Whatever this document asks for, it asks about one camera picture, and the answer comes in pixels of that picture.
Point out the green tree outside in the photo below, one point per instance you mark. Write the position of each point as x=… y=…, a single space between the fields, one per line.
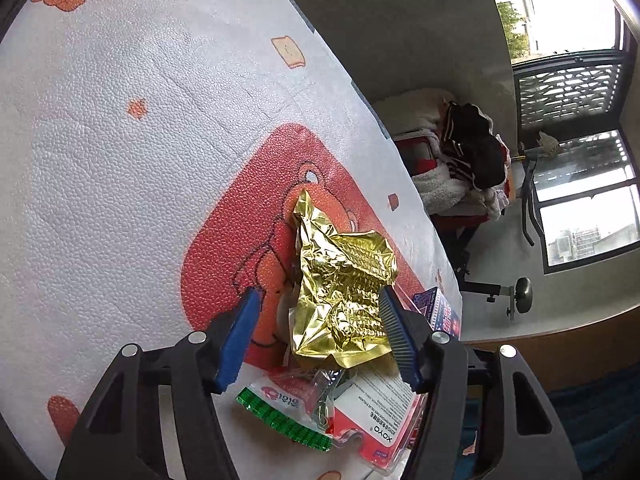
x=512 y=25

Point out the black striped garment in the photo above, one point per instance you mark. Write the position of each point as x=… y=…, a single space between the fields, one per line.
x=480 y=145

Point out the gold foil wrapper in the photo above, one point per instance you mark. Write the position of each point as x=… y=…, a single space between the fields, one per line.
x=340 y=280

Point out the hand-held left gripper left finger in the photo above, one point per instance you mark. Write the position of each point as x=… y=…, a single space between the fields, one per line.
x=239 y=336

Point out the black exercise bike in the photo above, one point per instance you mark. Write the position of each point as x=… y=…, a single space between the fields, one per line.
x=523 y=295

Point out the white cartoon bear tablecloth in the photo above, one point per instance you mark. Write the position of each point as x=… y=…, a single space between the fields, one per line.
x=125 y=160

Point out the beige and red chair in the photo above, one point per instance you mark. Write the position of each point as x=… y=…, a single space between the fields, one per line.
x=415 y=152

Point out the black framed window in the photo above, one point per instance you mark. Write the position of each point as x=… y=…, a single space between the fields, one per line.
x=580 y=195

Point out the clear crinkled plastic wrapper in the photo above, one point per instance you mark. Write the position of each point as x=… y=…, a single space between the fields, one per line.
x=325 y=395

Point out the perforated metal window screen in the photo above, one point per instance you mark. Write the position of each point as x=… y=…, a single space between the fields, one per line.
x=570 y=85

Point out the brown wooden panel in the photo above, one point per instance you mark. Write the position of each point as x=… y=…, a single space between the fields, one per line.
x=550 y=355

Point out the green and white snack packet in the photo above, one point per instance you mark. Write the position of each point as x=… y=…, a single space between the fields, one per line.
x=277 y=410

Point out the chair piled with clothes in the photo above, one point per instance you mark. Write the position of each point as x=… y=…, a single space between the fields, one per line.
x=440 y=180

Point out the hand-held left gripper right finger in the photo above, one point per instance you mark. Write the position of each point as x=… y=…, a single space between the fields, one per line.
x=398 y=336

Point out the red and white blister package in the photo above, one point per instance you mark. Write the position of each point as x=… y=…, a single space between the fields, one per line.
x=380 y=410

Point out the blue printed carton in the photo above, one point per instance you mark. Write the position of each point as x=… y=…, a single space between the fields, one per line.
x=442 y=312

